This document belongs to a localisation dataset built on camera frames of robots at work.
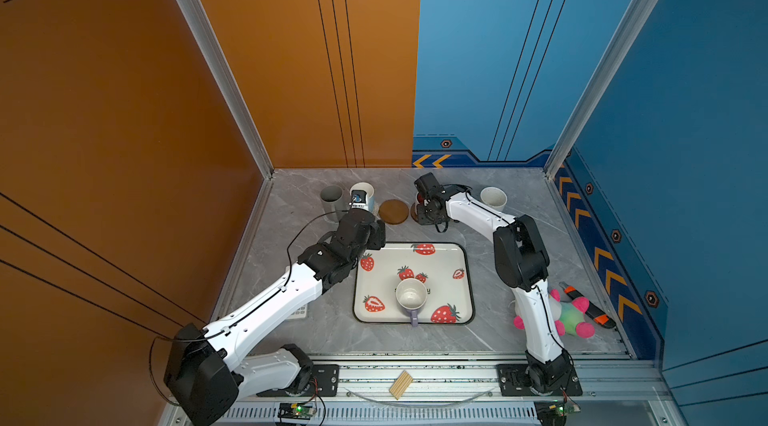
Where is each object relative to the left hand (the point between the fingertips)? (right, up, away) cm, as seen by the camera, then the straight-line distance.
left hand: (373, 219), depth 79 cm
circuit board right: (+43, -45, -9) cm, 63 cm away
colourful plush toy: (+52, -26, 0) cm, 58 cm away
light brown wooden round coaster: (+5, +1, +28) cm, 29 cm away
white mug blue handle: (-2, +6, -11) cm, 13 cm away
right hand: (+16, -1, +23) cm, 28 cm away
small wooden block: (+7, -40, -7) cm, 41 cm away
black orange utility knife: (+62, -27, +5) cm, 68 cm away
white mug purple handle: (+11, -23, +8) cm, 26 cm away
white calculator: (-20, -27, +5) cm, 34 cm away
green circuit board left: (-18, -45, -8) cm, 50 cm away
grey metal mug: (-14, +4, +16) cm, 22 cm away
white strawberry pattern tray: (+21, -17, +13) cm, 30 cm away
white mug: (+40, +6, +23) cm, 47 cm away
